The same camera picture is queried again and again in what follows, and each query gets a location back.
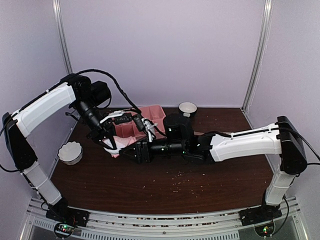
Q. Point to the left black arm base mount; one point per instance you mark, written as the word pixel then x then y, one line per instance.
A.
pixel 68 222

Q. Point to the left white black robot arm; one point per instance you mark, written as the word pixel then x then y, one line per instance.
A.
pixel 20 124

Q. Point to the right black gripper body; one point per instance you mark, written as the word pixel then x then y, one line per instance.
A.
pixel 177 149

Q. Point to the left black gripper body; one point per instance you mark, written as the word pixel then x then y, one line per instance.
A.
pixel 84 107

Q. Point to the left aluminium frame post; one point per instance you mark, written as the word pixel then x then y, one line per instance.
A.
pixel 62 37

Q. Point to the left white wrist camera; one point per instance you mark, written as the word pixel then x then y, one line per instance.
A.
pixel 118 117

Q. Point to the white fluted bowl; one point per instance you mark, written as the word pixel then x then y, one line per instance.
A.
pixel 70 153

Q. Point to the pink divided organizer tray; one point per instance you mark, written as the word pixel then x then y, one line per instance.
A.
pixel 154 113

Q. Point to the aluminium frame post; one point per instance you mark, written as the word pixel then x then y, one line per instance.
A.
pixel 261 47
pixel 62 37

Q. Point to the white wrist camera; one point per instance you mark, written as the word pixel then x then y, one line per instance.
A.
pixel 144 125
pixel 118 117

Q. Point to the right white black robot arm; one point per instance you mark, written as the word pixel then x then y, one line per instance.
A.
pixel 280 138

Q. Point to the pink patterned sock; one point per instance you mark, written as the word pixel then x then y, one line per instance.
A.
pixel 121 143

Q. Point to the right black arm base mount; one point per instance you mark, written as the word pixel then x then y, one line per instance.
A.
pixel 262 218

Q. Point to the right aluminium frame post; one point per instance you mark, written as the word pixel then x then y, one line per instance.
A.
pixel 261 47

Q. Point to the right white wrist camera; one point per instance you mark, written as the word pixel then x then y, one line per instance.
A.
pixel 144 125

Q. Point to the tan brown sock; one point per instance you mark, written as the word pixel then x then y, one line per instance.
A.
pixel 212 133

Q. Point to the black white ceramic bowl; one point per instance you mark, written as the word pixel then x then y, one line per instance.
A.
pixel 187 109

